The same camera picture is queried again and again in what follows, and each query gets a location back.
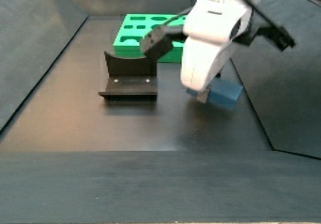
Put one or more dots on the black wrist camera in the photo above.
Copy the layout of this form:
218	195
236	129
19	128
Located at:
275	33
157	42

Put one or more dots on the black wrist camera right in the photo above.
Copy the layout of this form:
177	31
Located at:
275	33

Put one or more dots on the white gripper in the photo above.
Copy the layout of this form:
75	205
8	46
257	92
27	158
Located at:
213	24

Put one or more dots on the blue rectangular block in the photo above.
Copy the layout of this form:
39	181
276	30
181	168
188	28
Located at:
221	93

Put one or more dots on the black curved fixture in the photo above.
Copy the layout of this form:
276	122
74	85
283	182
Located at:
131	77

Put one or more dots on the green shape sorter board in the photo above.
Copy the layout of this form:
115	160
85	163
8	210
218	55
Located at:
135	26

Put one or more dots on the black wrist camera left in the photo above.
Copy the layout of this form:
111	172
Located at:
157	42

